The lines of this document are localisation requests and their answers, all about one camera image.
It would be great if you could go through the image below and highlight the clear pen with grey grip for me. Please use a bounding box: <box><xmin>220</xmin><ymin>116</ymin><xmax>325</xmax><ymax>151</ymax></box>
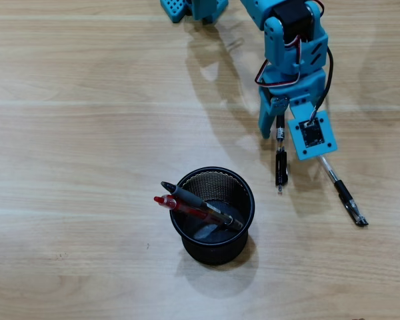
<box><xmin>160</xmin><ymin>181</ymin><xmax>245</xmax><ymax>231</ymax></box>

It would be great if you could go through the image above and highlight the black mesh pen holder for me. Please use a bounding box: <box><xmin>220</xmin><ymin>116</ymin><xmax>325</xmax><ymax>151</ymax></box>
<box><xmin>169</xmin><ymin>166</ymin><xmax>256</xmax><ymax>266</ymax></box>

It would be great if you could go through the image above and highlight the wrist camera on blue mount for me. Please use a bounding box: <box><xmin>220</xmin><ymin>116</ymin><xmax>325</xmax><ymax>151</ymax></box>
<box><xmin>287</xmin><ymin>101</ymin><xmax>339</xmax><ymax>161</ymax></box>

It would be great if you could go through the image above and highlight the red retractable pen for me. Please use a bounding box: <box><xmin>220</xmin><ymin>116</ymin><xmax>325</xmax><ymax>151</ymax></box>
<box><xmin>153</xmin><ymin>195</ymin><xmax>234</xmax><ymax>226</ymax></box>

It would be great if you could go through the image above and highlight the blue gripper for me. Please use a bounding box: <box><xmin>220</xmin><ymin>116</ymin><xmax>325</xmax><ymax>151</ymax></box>
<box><xmin>258</xmin><ymin>61</ymin><xmax>328</xmax><ymax>140</ymax></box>

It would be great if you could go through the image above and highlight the clear capped black gel pen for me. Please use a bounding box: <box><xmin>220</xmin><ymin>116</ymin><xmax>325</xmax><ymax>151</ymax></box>
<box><xmin>317</xmin><ymin>154</ymin><xmax>369</xmax><ymax>228</ymax></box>

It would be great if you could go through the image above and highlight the black retractable pen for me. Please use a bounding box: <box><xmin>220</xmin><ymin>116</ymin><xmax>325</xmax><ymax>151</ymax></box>
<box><xmin>275</xmin><ymin>114</ymin><xmax>289</xmax><ymax>196</ymax></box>

